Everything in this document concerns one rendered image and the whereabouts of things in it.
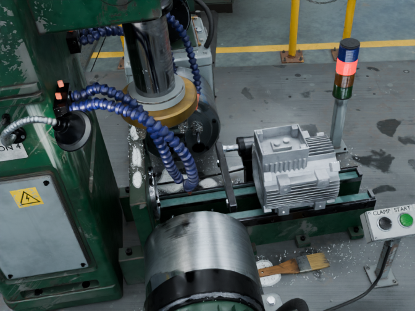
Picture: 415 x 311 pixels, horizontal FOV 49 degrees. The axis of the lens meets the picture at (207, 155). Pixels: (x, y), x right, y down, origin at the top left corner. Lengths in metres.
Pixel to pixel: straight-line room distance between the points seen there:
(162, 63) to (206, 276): 0.48
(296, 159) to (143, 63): 0.47
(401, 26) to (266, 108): 2.59
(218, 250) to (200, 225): 0.07
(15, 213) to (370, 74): 1.56
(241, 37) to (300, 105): 2.20
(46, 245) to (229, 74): 1.23
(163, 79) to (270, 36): 3.09
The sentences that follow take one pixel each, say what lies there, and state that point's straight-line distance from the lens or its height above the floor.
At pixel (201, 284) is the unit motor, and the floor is 1.37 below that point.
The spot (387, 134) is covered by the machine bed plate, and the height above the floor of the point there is 0.80.
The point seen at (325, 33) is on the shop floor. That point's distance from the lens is 4.09.
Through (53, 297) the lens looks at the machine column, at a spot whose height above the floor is 0.88.
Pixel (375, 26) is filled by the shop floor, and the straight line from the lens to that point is 4.26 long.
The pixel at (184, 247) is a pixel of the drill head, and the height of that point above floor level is 1.16.
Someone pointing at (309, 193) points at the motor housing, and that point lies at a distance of 1.23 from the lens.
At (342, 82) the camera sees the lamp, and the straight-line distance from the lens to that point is 1.51.
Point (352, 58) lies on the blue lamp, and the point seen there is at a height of 1.18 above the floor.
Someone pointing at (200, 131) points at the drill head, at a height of 1.06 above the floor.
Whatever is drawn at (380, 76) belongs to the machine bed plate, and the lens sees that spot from 2.11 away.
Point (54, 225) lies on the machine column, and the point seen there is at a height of 1.15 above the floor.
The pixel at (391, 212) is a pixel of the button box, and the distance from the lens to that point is 1.16.
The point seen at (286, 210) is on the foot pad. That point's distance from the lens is 1.25.
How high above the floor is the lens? 1.93
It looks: 43 degrees down
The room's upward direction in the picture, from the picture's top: 6 degrees counter-clockwise
